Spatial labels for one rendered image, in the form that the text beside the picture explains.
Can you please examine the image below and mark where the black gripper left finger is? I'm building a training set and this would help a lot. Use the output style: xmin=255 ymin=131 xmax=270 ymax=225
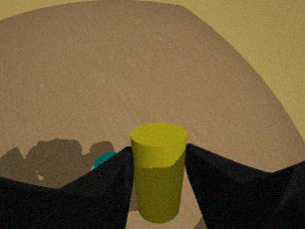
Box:
xmin=0 ymin=146 xmax=134 ymax=229

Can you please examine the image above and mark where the yellow cylinder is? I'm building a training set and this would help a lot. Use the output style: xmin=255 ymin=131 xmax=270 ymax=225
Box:
xmin=132 ymin=123 xmax=187 ymax=224

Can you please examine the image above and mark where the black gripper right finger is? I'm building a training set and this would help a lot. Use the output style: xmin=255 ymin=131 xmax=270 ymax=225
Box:
xmin=184 ymin=143 xmax=305 ymax=229

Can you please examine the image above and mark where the cyan flat circle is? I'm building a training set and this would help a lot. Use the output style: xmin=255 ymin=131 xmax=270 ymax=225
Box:
xmin=93 ymin=151 xmax=115 ymax=170

